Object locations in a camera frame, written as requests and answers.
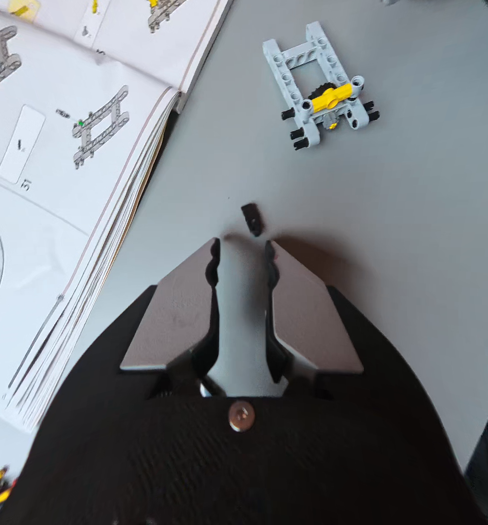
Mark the lego instruction booklet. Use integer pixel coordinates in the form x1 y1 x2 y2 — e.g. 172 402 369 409
0 0 234 431

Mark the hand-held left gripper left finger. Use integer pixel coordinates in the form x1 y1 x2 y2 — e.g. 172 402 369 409
120 237 221 377

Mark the small black lego piece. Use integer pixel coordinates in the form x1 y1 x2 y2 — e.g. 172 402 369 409
241 203 264 238

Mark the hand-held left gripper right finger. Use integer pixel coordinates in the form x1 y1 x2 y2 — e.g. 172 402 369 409
264 240 364 385

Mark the grey lego frame assembly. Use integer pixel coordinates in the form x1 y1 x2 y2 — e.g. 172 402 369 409
262 21 381 150

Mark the yellow lego axle connector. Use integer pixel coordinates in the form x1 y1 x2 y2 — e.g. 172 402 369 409
303 75 366 113

